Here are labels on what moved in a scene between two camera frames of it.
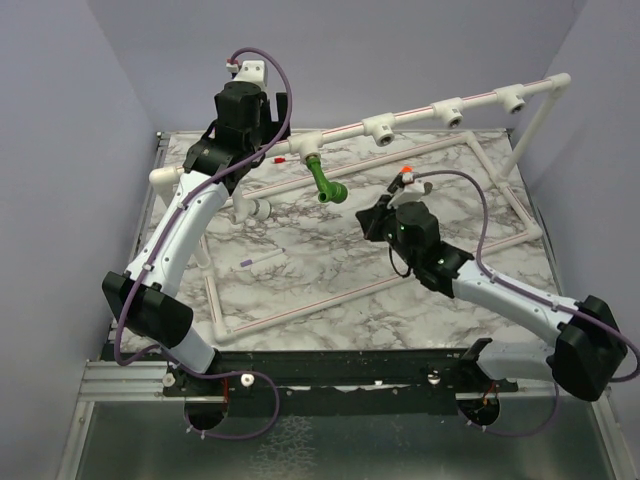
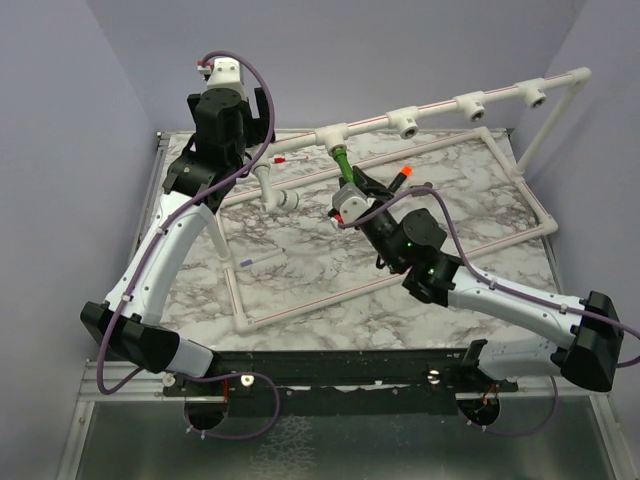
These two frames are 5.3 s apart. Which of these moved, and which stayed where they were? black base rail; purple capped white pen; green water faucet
Moved: green water faucet
Stayed: black base rail; purple capped white pen
